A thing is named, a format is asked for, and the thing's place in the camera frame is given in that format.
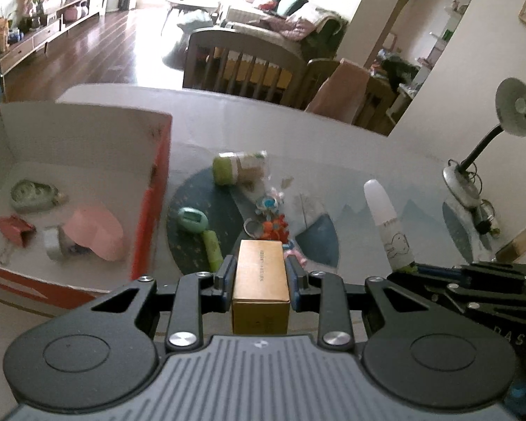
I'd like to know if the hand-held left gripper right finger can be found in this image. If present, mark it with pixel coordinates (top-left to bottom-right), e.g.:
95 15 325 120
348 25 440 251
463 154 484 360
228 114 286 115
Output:
285 255 426 352

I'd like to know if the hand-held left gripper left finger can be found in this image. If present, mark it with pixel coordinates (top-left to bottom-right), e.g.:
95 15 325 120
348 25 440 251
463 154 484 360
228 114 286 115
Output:
90 256 238 352

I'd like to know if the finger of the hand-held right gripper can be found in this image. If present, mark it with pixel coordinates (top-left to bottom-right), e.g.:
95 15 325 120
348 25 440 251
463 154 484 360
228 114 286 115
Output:
386 269 494 316
414 261 526 291

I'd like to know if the pink toy keychain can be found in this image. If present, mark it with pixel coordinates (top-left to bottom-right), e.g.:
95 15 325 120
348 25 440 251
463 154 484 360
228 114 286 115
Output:
283 240 308 269

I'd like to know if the yellow carton box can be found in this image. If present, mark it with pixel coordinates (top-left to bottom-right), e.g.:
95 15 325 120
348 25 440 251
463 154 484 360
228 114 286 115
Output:
231 240 291 335

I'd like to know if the green tube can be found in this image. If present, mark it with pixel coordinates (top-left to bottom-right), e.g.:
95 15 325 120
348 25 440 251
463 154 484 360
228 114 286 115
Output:
204 230 224 273

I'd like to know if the orange toy keychain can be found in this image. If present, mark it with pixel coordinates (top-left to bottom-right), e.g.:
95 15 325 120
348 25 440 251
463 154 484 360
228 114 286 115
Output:
244 214 291 242

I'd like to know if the white tube bottle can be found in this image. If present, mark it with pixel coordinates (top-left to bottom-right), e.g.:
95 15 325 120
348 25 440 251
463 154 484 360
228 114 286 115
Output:
363 179 418 273

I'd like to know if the teal egg-shaped toy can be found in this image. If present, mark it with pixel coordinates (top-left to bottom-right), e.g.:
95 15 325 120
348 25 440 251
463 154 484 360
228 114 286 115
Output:
176 207 209 233

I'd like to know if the blue white figure toy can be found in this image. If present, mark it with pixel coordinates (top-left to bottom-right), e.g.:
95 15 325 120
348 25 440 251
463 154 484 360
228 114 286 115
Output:
254 186 288 215

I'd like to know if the pink bowl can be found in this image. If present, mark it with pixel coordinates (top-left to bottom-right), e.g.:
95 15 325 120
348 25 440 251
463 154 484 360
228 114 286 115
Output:
61 208 126 262

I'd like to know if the silver cylinder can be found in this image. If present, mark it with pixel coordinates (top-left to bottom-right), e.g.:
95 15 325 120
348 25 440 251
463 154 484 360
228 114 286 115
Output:
43 226 88 261

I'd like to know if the red cardboard box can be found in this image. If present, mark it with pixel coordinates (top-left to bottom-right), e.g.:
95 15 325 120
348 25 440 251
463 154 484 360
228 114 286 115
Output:
0 101 174 316

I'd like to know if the green metal tin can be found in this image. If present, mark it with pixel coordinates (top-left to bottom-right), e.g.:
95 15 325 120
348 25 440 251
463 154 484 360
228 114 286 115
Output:
11 179 69 214

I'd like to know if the black power adapter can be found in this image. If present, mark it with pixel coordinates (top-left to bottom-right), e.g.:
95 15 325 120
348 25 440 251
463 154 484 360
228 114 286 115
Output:
471 199 501 238

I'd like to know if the brown glass jar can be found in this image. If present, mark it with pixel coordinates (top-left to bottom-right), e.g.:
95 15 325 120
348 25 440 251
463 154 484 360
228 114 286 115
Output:
495 219 526 266

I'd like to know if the green-lid toothpick jar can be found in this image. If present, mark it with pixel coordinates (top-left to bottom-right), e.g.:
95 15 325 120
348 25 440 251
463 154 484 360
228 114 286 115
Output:
213 151 268 185

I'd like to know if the white desk lamp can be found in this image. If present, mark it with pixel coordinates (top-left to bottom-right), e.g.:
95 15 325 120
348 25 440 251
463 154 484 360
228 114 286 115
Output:
442 78 526 209

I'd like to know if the wooden dining chair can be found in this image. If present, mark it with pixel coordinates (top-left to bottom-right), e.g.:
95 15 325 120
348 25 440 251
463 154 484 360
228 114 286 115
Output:
300 58 400 135
182 27 308 107

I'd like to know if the pink cloth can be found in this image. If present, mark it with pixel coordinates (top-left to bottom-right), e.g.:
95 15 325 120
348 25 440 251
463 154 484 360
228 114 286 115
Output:
307 59 371 122

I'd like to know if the beige sofa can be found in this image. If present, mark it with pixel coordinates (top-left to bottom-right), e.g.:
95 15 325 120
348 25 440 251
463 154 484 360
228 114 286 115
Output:
221 0 348 60

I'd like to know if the reddish quilt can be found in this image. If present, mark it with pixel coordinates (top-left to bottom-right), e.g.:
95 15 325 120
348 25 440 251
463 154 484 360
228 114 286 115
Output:
284 9 322 43

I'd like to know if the grey floor cushion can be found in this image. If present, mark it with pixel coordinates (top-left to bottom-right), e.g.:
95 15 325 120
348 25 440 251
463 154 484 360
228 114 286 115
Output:
175 9 216 32

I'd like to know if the teal cushion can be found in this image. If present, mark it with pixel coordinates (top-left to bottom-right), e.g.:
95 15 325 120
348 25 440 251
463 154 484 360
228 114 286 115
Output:
276 0 310 16

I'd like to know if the white coffee table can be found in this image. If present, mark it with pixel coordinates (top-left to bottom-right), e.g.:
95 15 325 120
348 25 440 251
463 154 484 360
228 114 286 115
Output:
162 0 220 36

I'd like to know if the wooden tv cabinet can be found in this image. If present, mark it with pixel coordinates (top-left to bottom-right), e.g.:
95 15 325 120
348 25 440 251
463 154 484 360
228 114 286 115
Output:
0 0 108 80

